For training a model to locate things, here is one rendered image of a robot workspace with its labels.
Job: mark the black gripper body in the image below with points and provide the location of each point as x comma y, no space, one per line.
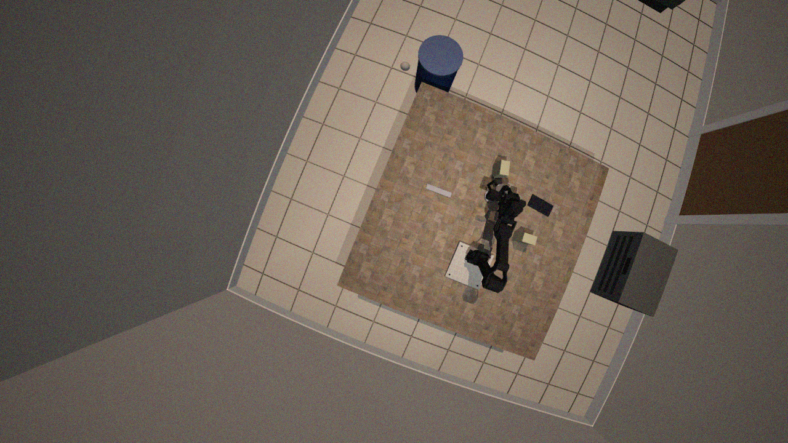
494,195

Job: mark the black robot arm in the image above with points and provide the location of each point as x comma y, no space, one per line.
502,232

